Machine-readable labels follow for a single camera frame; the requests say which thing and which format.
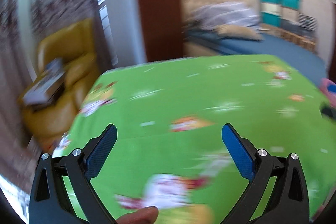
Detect small blue booklet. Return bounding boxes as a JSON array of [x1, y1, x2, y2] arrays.
[[45, 58, 64, 75]]

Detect dark red wooden panel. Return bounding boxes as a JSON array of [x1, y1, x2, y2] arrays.
[[138, 0, 183, 62]]

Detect lace patterned curtain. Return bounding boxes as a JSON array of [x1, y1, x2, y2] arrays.
[[1, 0, 110, 192]]

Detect checkered bag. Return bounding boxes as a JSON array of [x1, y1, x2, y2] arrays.
[[298, 14, 317, 39]]

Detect yellow leather armchair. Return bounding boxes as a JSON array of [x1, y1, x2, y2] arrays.
[[18, 18, 100, 151]]

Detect green cartoon tablecloth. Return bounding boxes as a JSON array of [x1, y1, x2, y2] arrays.
[[54, 55, 335, 223]]

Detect bed with blue sheet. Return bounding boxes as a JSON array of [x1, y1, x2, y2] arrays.
[[186, 30, 327, 86]]

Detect wooden crib rail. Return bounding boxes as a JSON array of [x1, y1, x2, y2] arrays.
[[261, 23, 317, 54]]

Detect grey-purple folded duvet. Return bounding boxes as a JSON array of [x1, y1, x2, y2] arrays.
[[191, 2, 260, 31]]

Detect striped brown pillow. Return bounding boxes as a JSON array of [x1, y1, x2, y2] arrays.
[[215, 24, 263, 41]]

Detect stacked storage bins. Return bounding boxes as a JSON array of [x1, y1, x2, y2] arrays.
[[260, 0, 301, 27]]

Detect white box on armchair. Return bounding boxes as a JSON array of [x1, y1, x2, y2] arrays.
[[22, 72, 65, 106]]

